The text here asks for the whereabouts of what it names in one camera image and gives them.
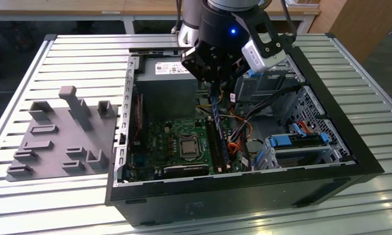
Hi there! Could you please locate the green motherboard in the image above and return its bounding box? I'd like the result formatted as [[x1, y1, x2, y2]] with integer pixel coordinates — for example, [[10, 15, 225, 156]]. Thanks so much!
[[126, 115, 249, 182]]

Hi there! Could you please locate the wooden cabinet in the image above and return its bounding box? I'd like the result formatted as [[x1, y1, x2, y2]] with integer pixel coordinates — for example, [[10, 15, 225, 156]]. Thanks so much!
[[308, 0, 392, 65]]

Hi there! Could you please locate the black graphics card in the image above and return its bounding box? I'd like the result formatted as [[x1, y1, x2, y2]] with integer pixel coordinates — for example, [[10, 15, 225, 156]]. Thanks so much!
[[162, 164, 210, 177]]

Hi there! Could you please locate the round grey speaker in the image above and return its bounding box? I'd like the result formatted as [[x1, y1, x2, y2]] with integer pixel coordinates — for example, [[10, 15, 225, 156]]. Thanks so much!
[[245, 138, 265, 154]]

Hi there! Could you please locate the black cable bundle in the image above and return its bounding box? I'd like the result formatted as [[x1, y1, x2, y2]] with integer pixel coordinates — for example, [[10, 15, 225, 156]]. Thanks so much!
[[242, 84, 302, 118]]

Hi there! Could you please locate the orange data cable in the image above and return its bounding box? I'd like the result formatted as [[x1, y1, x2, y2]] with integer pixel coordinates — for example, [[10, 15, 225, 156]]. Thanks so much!
[[294, 120, 316, 137]]

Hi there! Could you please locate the orange wire bundle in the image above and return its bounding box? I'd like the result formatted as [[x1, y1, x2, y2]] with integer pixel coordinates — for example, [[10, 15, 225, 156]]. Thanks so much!
[[226, 114, 253, 155]]

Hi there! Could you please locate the wooden desk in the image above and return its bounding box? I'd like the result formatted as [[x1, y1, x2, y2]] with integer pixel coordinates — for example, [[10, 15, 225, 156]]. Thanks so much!
[[0, 0, 321, 34]]

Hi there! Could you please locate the grey power supply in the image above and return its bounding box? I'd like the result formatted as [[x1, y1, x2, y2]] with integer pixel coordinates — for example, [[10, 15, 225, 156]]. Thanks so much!
[[134, 57, 200, 120]]

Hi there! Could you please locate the silver CPU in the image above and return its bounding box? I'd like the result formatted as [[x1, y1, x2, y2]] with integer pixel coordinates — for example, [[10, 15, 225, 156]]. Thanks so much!
[[178, 141, 198, 157]]

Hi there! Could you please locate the grey parts rack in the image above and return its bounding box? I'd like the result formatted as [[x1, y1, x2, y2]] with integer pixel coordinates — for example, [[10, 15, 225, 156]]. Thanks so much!
[[5, 85, 121, 182]]

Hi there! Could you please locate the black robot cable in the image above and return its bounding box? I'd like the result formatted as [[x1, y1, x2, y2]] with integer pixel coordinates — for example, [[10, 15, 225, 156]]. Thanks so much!
[[170, 0, 184, 34]]

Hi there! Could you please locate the yellow wire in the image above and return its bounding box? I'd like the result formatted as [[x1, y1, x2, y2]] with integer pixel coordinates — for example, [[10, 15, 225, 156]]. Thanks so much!
[[196, 96, 225, 108]]

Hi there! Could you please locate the black camera bracket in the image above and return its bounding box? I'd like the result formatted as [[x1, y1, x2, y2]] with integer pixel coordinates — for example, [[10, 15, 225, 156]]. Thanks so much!
[[233, 11, 293, 58]]

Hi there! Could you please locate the black RAM slot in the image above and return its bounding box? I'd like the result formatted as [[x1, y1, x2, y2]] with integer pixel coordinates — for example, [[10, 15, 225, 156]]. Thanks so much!
[[206, 117, 221, 172]]

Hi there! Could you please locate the blue RAM stick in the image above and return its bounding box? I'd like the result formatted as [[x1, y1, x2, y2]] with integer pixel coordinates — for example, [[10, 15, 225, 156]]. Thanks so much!
[[209, 83, 232, 165]]

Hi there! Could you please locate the silver drive cage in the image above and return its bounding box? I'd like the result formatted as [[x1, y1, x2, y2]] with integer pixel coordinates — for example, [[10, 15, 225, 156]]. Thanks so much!
[[253, 143, 345, 171]]

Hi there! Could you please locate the grey drive cage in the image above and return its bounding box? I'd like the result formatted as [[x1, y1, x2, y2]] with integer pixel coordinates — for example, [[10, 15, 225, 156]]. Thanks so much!
[[233, 62, 306, 103]]

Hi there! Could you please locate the red cable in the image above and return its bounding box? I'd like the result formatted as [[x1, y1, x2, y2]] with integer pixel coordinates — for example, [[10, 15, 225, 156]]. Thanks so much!
[[132, 94, 142, 145]]

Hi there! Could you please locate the black PC case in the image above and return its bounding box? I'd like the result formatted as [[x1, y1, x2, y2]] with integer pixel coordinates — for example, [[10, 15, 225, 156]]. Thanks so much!
[[104, 45, 385, 227]]

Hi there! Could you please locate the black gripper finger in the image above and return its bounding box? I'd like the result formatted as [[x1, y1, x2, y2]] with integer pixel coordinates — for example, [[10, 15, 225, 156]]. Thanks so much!
[[222, 58, 250, 85], [181, 47, 213, 82]]

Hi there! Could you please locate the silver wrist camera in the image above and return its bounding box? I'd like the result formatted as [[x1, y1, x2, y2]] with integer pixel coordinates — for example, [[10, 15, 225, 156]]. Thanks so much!
[[240, 40, 288, 73]]

